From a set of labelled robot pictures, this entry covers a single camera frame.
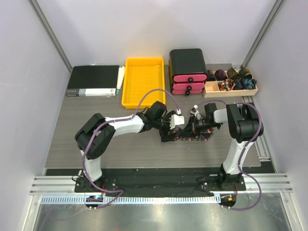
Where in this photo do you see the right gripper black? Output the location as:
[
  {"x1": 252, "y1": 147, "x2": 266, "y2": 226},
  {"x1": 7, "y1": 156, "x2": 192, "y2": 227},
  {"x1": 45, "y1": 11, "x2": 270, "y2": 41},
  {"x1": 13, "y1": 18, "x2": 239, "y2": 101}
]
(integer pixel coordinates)
[{"x1": 180, "y1": 115, "x2": 219, "y2": 138}]

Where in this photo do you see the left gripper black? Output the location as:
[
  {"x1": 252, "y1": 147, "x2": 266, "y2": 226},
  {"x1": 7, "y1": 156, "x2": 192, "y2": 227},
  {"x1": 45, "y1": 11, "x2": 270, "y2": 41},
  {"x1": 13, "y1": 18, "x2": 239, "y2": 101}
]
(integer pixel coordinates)
[{"x1": 154, "y1": 112, "x2": 178, "y2": 142}]

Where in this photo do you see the dark patterned necktie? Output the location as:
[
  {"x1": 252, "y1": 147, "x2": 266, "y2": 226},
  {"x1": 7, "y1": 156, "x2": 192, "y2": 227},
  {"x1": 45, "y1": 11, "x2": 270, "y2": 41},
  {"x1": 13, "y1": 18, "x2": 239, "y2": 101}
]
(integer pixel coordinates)
[{"x1": 174, "y1": 128, "x2": 213, "y2": 141}]

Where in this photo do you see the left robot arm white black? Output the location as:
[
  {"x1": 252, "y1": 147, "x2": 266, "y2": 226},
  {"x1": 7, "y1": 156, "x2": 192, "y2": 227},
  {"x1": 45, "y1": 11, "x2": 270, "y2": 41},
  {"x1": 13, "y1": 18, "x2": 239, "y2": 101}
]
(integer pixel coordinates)
[{"x1": 75, "y1": 101, "x2": 185, "y2": 192}]

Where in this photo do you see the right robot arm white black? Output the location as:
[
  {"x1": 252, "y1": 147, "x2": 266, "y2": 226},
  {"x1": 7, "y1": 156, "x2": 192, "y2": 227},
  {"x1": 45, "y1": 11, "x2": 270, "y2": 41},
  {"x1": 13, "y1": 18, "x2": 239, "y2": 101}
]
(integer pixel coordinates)
[{"x1": 180, "y1": 102, "x2": 264, "y2": 192}]

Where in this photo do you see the wooden compartment box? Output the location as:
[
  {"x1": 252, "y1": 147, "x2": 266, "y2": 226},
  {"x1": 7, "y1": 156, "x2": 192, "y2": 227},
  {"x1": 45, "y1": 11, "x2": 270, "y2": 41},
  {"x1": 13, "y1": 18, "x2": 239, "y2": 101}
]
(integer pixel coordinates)
[{"x1": 203, "y1": 67, "x2": 258, "y2": 98}]

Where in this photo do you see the rolled floral tie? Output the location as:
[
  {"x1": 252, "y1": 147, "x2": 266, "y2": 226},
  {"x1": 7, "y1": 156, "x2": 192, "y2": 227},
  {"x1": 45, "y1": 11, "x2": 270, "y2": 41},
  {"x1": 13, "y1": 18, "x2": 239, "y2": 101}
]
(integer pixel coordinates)
[{"x1": 218, "y1": 79, "x2": 232, "y2": 91}]

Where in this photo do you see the black pink drawer unit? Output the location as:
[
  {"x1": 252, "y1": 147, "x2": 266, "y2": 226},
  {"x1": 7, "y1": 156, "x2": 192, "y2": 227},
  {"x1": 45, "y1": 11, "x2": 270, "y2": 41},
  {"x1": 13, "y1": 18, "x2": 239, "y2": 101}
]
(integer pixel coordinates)
[{"x1": 168, "y1": 48, "x2": 207, "y2": 96}]

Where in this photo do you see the rolled red patterned tie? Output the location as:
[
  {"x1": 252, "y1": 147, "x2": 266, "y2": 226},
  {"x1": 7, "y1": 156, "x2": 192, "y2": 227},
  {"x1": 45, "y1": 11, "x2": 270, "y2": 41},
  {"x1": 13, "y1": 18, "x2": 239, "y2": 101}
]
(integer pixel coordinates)
[{"x1": 215, "y1": 69, "x2": 228, "y2": 81}]

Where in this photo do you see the rolled navy tie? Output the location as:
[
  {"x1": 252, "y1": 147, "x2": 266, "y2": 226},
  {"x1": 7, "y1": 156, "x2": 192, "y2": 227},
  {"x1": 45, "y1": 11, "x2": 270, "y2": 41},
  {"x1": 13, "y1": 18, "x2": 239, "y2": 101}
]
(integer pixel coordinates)
[{"x1": 231, "y1": 76, "x2": 244, "y2": 90}]

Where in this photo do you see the yellow plastic tray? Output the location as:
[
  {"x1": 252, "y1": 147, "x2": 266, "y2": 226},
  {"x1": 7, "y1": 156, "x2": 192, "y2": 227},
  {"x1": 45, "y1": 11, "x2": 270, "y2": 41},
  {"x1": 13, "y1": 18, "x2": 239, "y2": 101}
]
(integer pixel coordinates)
[{"x1": 122, "y1": 57, "x2": 165, "y2": 109}]

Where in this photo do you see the rolled brown patterned tie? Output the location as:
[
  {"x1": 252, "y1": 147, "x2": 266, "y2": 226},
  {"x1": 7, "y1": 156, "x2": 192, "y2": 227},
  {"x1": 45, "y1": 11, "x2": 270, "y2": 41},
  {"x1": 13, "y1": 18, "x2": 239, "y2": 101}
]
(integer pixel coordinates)
[{"x1": 227, "y1": 67, "x2": 241, "y2": 80}]

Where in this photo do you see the rolled blue tie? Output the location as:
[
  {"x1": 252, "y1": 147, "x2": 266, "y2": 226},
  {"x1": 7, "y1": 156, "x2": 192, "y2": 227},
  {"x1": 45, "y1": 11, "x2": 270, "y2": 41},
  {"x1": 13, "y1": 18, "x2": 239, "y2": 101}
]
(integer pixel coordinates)
[{"x1": 241, "y1": 78, "x2": 257, "y2": 90}]

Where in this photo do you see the rolled orange dark tie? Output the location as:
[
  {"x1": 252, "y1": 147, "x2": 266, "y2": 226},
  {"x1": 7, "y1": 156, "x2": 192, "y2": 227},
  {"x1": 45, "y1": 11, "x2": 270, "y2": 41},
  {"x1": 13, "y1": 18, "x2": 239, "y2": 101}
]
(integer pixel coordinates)
[{"x1": 238, "y1": 67, "x2": 252, "y2": 78}]

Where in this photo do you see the white teal pen box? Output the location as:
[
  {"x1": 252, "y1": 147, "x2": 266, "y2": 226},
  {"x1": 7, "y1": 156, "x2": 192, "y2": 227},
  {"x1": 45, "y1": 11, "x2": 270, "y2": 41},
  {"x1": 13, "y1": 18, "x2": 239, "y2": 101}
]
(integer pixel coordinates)
[{"x1": 116, "y1": 66, "x2": 125, "y2": 95}]

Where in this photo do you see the black binder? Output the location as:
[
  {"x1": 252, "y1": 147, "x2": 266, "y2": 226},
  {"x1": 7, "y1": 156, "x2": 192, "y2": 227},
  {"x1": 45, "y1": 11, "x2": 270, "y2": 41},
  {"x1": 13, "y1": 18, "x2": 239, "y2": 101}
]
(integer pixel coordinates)
[{"x1": 65, "y1": 65, "x2": 121, "y2": 97}]

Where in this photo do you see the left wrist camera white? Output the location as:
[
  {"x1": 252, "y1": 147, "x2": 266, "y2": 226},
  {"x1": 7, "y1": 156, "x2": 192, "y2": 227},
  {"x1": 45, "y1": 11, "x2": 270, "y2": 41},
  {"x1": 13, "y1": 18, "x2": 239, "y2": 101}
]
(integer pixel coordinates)
[{"x1": 169, "y1": 109, "x2": 185, "y2": 129}]

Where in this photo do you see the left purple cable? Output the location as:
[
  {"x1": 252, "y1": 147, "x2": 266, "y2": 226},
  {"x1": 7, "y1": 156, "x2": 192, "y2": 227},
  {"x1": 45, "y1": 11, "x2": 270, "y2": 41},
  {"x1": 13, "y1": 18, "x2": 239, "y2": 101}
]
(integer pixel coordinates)
[{"x1": 81, "y1": 89, "x2": 181, "y2": 209}]

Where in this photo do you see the purple cable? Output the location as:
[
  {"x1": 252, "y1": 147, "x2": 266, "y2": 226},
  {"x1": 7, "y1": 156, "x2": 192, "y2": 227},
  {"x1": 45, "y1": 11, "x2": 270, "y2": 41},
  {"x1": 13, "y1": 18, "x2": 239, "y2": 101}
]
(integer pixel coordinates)
[
  {"x1": 81, "y1": 89, "x2": 181, "y2": 209},
  {"x1": 195, "y1": 100, "x2": 264, "y2": 211}
]

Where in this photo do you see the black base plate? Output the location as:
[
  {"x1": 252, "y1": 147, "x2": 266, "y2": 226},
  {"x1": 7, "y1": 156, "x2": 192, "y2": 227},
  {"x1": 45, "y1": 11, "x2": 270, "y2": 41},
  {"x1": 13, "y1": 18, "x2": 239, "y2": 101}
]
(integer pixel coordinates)
[{"x1": 72, "y1": 167, "x2": 246, "y2": 198}]

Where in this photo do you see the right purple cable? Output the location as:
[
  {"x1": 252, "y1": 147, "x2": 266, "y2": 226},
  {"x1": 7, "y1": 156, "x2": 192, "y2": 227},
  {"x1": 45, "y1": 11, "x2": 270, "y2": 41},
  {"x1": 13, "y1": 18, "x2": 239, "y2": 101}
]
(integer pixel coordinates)
[{"x1": 195, "y1": 100, "x2": 264, "y2": 211}]

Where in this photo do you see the white slotted cable duct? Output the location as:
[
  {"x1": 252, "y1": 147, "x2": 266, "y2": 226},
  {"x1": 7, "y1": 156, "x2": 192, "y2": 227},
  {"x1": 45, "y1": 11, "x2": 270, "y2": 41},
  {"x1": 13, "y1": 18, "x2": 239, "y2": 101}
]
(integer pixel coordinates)
[{"x1": 40, "y1": 194, "x2": 221, "y2": 205}]

